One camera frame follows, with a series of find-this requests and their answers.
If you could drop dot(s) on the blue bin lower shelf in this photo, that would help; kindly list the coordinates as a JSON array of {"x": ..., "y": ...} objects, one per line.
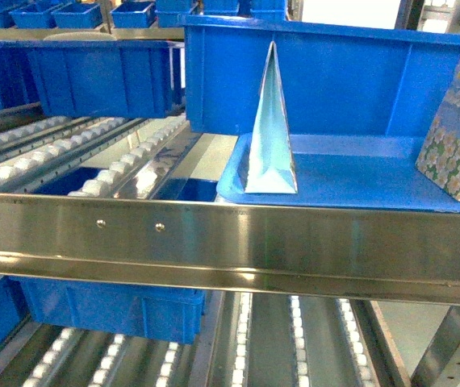
[{"x": 152, "y": 312}]

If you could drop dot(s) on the large blue bin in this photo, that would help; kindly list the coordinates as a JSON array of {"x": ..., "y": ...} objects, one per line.
[
  {"x": 336, "y": 80},
  {"x": 112, "y": 78}
]

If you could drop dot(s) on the large blue bin right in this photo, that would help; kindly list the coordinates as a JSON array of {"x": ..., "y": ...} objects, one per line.
[{"x": 336, "y": 80}]

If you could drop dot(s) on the steel rack front rail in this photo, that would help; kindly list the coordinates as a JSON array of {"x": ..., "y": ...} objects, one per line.
[{"x": 396, "y": 255}]

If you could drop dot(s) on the large blue bin left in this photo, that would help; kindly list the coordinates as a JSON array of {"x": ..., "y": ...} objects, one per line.
[{"x": 112, "y": 78}]

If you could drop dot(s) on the blue plastic tray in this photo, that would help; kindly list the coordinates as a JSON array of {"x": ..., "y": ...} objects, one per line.
[{"x": 349, "y": 171}]

